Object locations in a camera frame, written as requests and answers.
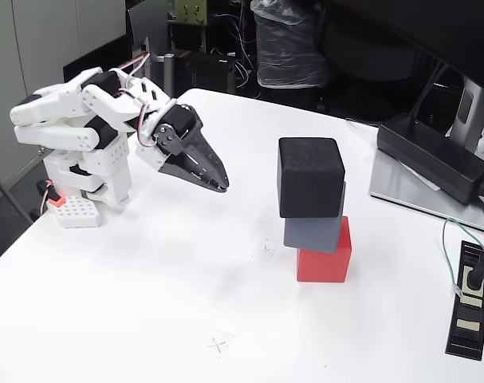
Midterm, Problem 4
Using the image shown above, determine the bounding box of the black power adapter brick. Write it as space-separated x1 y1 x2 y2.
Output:
376 113 484 205

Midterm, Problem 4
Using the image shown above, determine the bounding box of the clear tape with X mark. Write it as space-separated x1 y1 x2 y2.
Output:
203 330 235 359
251 238 281 260

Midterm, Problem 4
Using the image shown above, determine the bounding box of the white perforated table clamp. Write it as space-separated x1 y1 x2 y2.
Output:
45 195 103 229

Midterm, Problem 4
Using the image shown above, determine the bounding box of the red cube block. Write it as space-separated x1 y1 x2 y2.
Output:
296 215 353 283

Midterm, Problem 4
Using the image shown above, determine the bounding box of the green thin cable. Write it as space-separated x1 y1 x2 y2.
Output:
441 218 484 297

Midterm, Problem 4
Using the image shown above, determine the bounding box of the orange cable connector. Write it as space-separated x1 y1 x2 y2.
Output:
37 180 64 207

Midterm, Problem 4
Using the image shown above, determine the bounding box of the black equipment box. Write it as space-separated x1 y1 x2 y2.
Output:
173 49 237 96

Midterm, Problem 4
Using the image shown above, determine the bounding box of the black cube block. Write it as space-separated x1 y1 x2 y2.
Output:
277 136 346 219

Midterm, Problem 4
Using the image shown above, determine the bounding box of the black table power socket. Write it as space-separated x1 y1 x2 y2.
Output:
444 239 484 362

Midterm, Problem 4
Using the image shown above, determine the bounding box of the silver metal post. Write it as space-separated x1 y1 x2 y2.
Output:
156 53 175 101

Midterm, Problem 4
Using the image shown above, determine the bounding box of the silver monitor stand neck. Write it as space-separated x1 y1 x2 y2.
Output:
448 75 484 155

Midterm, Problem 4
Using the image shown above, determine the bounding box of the black power plug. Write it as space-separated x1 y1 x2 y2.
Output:
466 243 484 290

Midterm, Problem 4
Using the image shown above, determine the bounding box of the grey cube block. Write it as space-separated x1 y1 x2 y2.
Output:
283 181 347 255

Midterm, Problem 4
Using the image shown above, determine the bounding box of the black monitor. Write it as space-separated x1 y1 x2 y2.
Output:
325 0 484 97

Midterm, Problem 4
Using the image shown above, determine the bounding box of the dark computer tower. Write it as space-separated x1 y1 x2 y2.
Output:
124 0 175 101

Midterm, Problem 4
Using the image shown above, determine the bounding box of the plastic-wrapped black bin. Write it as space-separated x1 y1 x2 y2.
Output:
250 0 333 89

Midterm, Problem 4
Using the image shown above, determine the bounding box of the silver monitor stand base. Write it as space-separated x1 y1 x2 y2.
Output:
369 149 484 235

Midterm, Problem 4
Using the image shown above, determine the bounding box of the green perforated board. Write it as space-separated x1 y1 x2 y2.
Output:
175 0 207 26

